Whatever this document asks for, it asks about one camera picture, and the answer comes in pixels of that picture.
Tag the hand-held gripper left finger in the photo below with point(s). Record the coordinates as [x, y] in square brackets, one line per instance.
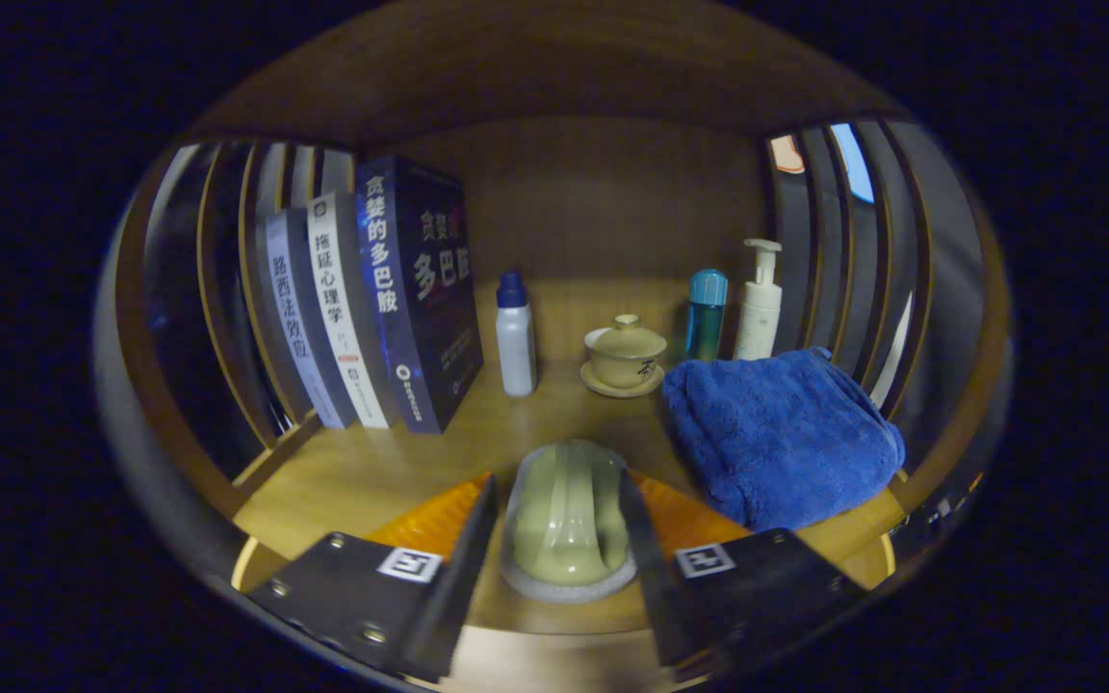
[449, 587]

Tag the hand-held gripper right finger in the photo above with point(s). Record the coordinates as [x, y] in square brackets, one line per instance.
[656, 577]

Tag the green brush with white sponge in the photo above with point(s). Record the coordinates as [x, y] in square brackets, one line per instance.
[569, 510]

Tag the wooden countertop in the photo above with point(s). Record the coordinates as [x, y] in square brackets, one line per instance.
[391, 472]

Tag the wooden cabinet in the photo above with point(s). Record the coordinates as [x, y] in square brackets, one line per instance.
[612, 192]

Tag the blue folded towel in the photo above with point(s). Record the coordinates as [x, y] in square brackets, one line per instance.
[776, 433]

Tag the beige lidded teacup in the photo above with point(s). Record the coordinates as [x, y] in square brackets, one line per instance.
[624, 356]

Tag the white bottle with blue cap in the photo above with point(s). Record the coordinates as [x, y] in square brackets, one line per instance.
[516, 346]

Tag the teal bottle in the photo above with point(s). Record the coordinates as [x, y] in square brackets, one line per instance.
[706, 322]

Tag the white pump bottle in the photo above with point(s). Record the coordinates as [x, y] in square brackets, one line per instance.
[759, 322]

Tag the white book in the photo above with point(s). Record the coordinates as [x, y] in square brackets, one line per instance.
[343, 318]

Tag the light blue book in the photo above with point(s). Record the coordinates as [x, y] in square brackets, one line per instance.
[299, 337]

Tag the dark blue book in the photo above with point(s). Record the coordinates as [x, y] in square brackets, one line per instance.
[420, 289]

